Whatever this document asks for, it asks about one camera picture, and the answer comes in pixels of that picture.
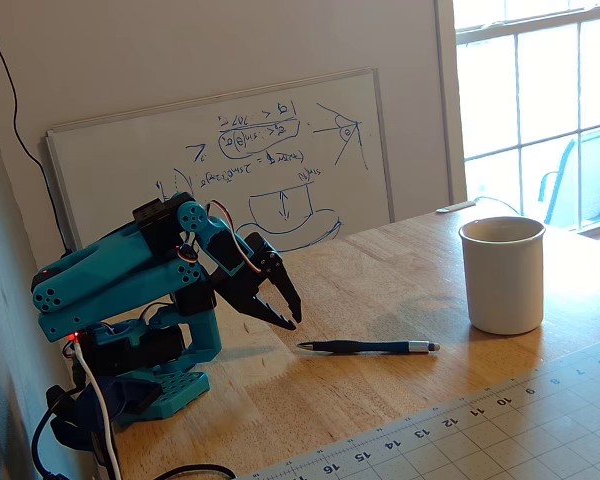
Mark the teal patio chair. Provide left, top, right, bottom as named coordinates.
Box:
left=537, top=122, right=600, bottom=227

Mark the blue black spring clamp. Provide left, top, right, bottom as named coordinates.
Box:
left=46, top=377, right=164, bottom=451

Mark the grey gridded cutting mat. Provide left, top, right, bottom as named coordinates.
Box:
left=239, top=334, right=600, bottom=480

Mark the thin black power cable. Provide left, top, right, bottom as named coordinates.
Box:
left=0, top=0, right=75, bottom=257

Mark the whiteboard with blue writing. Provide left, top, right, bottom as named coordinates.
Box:
left=45, top=67, right=396, bottom=254

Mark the dark blue pen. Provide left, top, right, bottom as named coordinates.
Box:
left=297, top=339, right=441, bottom=356

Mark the white framed window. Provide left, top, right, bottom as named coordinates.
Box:
left=452, top=0, right=600, bottom=239

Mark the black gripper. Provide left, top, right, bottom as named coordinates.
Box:
left=209, top=231, right=303, bottom=332

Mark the white usb cable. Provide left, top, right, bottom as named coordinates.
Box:
left=73, top=341, right=124, bottom=480

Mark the white ceramic mug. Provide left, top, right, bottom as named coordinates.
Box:
left=458, top=215, right=548, bottom=336

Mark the black looped cable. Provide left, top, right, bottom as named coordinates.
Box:
left=152, top=463, right=237, bottom=480

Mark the black thick cable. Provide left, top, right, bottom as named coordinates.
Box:
left=30, top=397, right=64, bottom=480

